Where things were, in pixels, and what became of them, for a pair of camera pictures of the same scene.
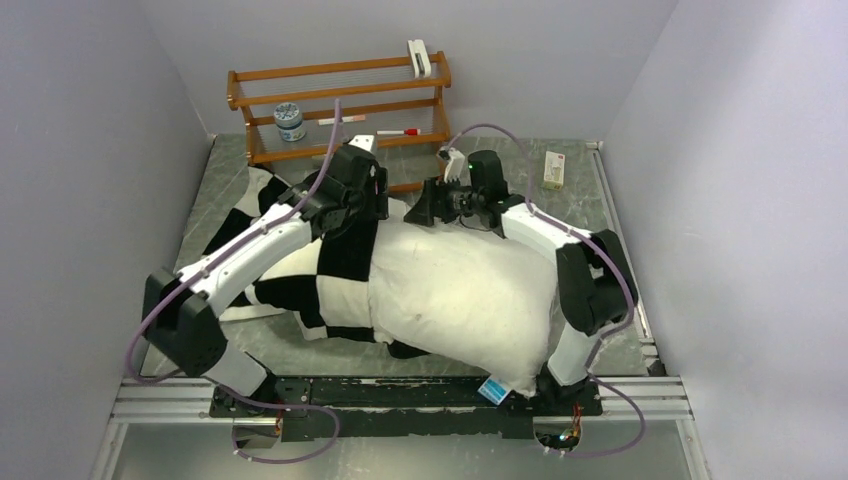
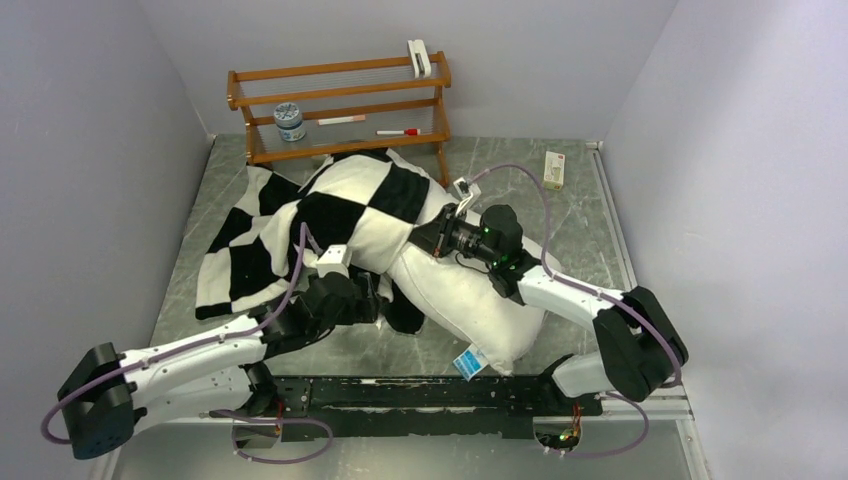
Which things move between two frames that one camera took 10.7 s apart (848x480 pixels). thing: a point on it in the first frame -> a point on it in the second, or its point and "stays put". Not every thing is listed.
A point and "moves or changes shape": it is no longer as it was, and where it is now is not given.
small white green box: (554, 170) stays put
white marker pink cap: (327, 121) stays put
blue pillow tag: (494, 390) -> (470, 362)
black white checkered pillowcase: (325, 288) moves or changes shape
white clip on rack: (418, 47) stays put
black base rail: (402, 408) stays put
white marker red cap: (408, 132) stays put
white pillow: (482, 303) moves or changes shape
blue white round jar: (289, 122) stays put
